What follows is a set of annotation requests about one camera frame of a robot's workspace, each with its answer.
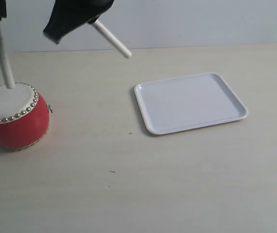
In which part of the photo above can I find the white drumstick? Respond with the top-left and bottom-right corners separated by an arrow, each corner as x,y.
0,30 -> 15,89
91,20 -> 132,59

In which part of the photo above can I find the white plastic tray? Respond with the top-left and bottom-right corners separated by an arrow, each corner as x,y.
134,72 -> 249,135

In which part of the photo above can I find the red small drum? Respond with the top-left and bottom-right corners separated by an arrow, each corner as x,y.
0,83 -> 52,150

